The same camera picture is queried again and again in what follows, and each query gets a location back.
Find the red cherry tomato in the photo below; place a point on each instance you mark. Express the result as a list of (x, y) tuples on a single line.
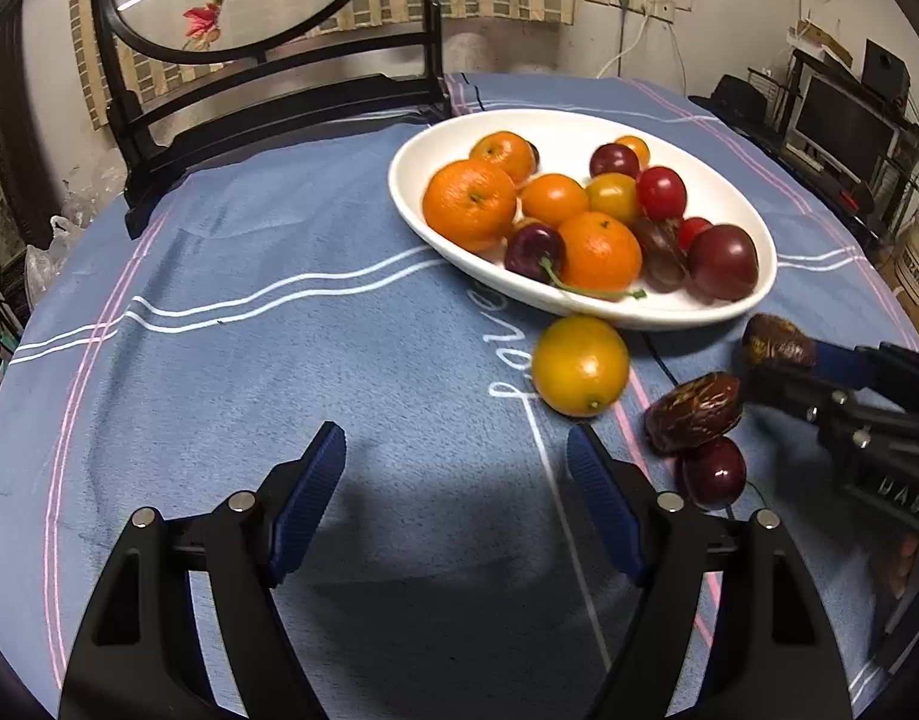
[(662, 192), (693, 229)]

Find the white oval plate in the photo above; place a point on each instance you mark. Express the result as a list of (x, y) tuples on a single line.
[(437, 148)]

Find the small orange kumquat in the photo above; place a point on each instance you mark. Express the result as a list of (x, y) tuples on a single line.
[(634, 145)]

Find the yellow green orange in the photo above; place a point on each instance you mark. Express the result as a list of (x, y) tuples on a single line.
[(579, 365)]

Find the flat cardboard box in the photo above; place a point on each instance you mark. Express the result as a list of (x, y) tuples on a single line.
[(823, 41)]

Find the black bag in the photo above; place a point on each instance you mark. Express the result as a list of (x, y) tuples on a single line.
[(737, 97)]

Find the clear plastic bags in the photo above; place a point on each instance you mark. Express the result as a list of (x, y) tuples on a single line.
[(54, 240)]

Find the large dark purple plum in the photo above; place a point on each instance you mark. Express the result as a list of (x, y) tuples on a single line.
[(722, 261)]

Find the dark red plum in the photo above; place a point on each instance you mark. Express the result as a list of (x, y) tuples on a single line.
[(613, 160)]

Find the black speaker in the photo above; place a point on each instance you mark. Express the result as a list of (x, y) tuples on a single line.
[(883, 71)]

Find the blue striped tablecloth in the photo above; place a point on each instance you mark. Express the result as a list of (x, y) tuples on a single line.
[(279, 360)]

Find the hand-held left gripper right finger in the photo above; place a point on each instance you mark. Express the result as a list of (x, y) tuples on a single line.
[(606, 506)]

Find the black computer monitor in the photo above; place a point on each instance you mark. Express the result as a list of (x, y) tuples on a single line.
[(842, 124)]

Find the yellow orange tangerine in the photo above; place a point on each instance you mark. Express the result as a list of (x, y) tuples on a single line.
[(613, 196)]

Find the dark red cherry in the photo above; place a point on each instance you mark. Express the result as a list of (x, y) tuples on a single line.
[(534, 251), (714, 471)]

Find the black metal rack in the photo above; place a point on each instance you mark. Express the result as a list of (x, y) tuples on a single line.
[(906, 187)]

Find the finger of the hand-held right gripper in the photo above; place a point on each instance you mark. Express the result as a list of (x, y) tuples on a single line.
[(838, 361), (786, 388)]

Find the person's right hand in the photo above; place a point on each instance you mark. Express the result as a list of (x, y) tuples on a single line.
[(900, 570)]

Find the large orange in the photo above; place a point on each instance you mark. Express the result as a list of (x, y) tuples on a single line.
[(471, 204)]

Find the brown wrinkled date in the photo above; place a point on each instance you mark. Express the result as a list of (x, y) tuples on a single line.
[(658, 255), (692, 412), (778, 343)]

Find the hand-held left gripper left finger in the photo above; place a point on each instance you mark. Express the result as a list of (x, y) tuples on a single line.
[(309, 502)]

